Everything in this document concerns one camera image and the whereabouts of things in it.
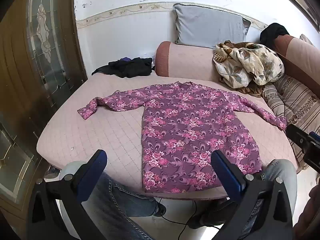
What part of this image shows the person's left leg in jeans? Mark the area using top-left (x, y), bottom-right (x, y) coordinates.
top-left (86, 172), bottom-right (160, 240)

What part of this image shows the black cable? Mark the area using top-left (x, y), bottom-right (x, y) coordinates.
top-left (159, 197), bottom-right (222, 240)

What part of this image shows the person's right forearm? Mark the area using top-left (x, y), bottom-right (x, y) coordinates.
top-left (293, 187), bottom-right (320, 240)

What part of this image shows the pink bolster cushion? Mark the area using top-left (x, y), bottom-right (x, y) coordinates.
top-left (155, 41), bottom-right (250, 83)

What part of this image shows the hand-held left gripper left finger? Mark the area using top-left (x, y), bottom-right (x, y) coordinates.
top-left (26, 149), bottom-right (108, 240)

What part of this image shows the wooden door with glass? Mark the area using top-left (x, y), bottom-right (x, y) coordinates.
top-left (0, 0), bottom-right (88, 230)

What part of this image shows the grey pillow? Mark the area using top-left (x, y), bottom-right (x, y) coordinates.
top-left (173, 3), bottom-right (251, 49)

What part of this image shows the person's black left shoe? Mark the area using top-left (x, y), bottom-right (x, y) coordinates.
top-left (152, 200), bottom-right (167, 217)

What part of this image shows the person's black right shoe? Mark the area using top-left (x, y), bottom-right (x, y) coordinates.
top-left (187, 200), bottom-right (234, 229)

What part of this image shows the cream floral blanket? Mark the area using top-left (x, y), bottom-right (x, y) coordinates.
top-left (213, 40), bottom-right (285, 98)

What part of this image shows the black cloth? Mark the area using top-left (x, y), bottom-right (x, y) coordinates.
top-left (260, 23), bottom-right (290, 48)

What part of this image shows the dark wooden frame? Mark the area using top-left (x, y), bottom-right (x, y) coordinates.
top-left (265, 0), bottom-right (320, 33)

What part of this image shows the pink quilted bed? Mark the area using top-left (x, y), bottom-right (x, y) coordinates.
top-left (37, 74), bottom-right (299, 201)

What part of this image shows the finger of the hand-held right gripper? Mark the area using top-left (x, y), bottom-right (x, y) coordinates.
top-left (308, 131), bottom-right (320, 147)
top-left (286, 124), bottom-right (310, 153)

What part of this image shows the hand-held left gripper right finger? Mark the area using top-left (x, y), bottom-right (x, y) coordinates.
top-left (211, 150), bottom-right (293, 240)

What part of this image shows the pile of black clothes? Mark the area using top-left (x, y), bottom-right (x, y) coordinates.
top-left (92, 57), bottom-right (153, 78)

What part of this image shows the purple floral long-sleeved shirt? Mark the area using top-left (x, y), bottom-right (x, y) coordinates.
top-left (77, 81), bottom-right (287, 193)

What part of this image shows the striped beige cushion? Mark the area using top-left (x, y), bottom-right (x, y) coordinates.
top-left (261, 74), bottom-right (320, 171)

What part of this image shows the person's right leg in jeans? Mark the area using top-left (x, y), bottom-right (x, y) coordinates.
top-left (239, 159), bottom-right (298, 240)

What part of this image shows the pink sofa armrest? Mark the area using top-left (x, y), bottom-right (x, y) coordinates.
top-left (273, 35), bottom-right (320, 98)

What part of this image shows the person's leg in jeans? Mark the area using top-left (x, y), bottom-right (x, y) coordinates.
top-left (86, 172), bottom-right (160, 240)
top-left (239, 159), bottom-right (298, 240)

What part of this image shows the person's black shoe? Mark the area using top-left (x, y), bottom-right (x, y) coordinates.
top-left (152, 200), bottom-right (167, 217)
top-left (187, 200), bottom-right (234, 229)

